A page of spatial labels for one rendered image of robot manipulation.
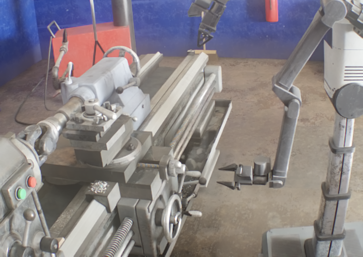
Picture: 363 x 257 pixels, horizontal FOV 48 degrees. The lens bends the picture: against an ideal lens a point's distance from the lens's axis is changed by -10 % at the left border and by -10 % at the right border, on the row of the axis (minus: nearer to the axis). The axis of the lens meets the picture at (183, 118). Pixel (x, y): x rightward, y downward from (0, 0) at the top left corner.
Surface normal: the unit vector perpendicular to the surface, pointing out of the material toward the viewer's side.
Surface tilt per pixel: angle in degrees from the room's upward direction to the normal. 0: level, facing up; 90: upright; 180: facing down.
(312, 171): 0
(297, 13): 90
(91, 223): 36
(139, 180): 0
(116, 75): 82
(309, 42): 97
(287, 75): 93
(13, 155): 45
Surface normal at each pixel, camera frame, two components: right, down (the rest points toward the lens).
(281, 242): -0.07, -0.90
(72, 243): 0.51, -0.70
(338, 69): -0.60, 0.49
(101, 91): 0.96, -0.03
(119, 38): 0.09, 0.42
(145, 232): -0.26, 0.43
